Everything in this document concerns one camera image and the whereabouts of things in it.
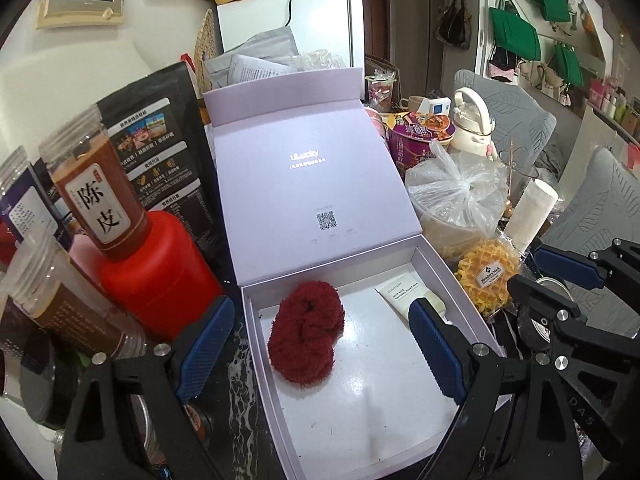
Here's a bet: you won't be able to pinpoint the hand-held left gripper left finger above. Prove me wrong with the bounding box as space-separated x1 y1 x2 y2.
57 296 236 480

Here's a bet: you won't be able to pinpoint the brown door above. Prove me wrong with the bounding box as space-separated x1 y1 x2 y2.
330 0 391 58

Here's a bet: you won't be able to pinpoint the white label brown jar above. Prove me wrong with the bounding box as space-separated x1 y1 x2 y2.
37 104 153 263

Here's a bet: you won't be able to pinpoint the wrapped snack cup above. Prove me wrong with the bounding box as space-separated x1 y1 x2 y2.
365 74 398 111

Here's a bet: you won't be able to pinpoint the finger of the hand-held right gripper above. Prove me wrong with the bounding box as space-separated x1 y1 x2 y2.
532 240 640 311
507 275 640 386

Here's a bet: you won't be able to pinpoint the cream water bottle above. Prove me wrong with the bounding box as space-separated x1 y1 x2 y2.
450 86 496 161

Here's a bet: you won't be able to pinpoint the lavender gift box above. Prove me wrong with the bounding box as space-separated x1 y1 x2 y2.
202 66 511 480

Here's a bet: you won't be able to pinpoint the clear jar brown contents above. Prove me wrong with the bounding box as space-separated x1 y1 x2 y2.
0 232 146 361

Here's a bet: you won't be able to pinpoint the purple instant noodle bowl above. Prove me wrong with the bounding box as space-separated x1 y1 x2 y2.
387 111 457 181

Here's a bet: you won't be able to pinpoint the grey leaf pattern cushion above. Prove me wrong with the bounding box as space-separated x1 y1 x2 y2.
452 69 558 161
542 147 640 331

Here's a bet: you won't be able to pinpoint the white refrigerator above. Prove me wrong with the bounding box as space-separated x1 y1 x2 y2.
216 0 366 98

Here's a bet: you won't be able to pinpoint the dark handbag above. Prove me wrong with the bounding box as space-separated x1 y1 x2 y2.
434 0 473 51

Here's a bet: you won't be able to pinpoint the black printed pouch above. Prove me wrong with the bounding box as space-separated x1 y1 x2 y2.
95 60 226 281

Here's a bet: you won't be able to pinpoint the woven straw fan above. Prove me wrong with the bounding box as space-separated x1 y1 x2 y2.
192 8 217 96

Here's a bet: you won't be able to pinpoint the small white device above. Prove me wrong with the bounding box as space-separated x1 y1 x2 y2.
417 96 453 116

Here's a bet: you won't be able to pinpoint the red canister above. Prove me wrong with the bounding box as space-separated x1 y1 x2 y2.
97 210 226 343

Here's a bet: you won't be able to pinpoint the crumpled clear plastic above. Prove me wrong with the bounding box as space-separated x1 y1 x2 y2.
300 49 348 72

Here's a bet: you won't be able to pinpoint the packaged yellow waffle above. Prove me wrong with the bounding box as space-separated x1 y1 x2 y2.
455 238 523 317

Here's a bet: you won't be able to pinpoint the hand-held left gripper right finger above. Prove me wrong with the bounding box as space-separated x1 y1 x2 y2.
408 299 616 480

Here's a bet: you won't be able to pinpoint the red fluffy cloth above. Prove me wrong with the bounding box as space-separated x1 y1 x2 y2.
267 280 346 388

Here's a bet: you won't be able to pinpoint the beige tote bag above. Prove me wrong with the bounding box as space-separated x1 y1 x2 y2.
517 57 566 101

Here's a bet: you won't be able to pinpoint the dark jar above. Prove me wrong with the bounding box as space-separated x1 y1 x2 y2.
0 305 81 431

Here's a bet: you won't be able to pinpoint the blue label jar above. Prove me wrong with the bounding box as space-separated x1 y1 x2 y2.
0 145 73 266

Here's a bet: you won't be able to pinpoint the white paper roll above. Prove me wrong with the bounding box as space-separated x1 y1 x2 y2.
502 178 560 253

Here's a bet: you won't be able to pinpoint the row of toiletry bottles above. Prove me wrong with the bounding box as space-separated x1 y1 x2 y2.
590 77 640 126

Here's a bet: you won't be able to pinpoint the black power cable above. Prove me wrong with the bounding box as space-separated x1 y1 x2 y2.
286 0 346 28

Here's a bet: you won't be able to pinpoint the grey paper bag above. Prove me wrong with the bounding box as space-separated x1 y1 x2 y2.
202 25 301 93

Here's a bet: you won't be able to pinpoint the clear plastic bag with bowl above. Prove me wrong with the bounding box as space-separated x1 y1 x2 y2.
404 137 511 261

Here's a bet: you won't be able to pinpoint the white hand cream tube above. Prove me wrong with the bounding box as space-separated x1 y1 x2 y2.
375 274 451 326

